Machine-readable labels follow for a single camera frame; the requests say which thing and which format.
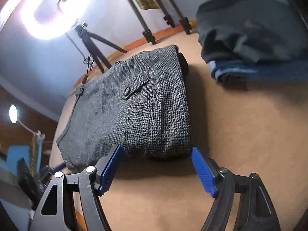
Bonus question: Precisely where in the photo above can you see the grey houndstooth shorts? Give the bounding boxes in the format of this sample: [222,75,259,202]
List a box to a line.
[56,45,191,168]

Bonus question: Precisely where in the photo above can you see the blue plastic chair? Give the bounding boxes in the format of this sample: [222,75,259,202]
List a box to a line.
[5,140,42,176]

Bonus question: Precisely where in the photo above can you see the white clip desk lamp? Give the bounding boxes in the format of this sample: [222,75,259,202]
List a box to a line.
[9,104,45,142]

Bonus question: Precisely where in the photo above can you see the folded blue jeans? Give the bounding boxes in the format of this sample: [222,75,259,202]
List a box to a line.
[208,59,307,85]

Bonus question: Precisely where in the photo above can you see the small black tripod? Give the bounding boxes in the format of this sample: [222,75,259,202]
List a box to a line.
[74,23,127,74]

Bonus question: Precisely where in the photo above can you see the folded dark garment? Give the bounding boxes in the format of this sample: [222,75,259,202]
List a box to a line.
[196,0,307,64]

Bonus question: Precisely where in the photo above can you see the tall silver tripod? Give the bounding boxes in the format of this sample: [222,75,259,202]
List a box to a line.
[127,0,192,44]

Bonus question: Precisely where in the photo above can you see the bright ring light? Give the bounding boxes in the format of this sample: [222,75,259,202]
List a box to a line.
[20,0,93,40]

